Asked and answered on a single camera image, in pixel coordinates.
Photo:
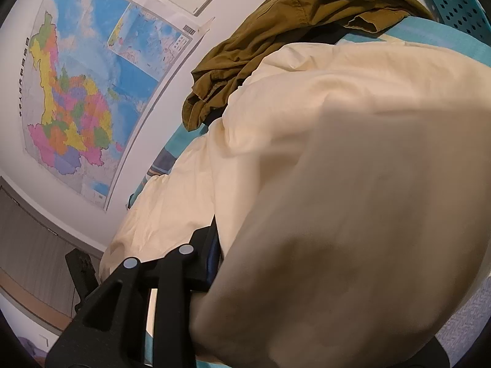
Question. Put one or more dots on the cream jacket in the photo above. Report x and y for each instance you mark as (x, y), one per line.
(345, 161)

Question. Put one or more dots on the grey wooden wardrobe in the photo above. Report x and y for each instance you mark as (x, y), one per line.
(34, 245)

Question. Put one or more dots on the olive green garment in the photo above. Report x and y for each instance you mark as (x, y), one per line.
(299, 19)

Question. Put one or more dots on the colourful wall map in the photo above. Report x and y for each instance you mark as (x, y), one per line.
(76, 84)

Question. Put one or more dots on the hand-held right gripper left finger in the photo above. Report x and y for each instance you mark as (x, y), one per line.
(214, 256)

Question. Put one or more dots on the teal striped bedsheet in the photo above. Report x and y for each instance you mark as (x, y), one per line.
(441, 32)

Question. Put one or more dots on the teal perforated plastic basket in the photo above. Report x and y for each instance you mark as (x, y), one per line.
(456, 7)

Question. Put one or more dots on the black stand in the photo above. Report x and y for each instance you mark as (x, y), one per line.
(82, 272)

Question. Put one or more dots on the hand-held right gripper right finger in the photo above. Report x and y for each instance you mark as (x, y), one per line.
(437, 356)

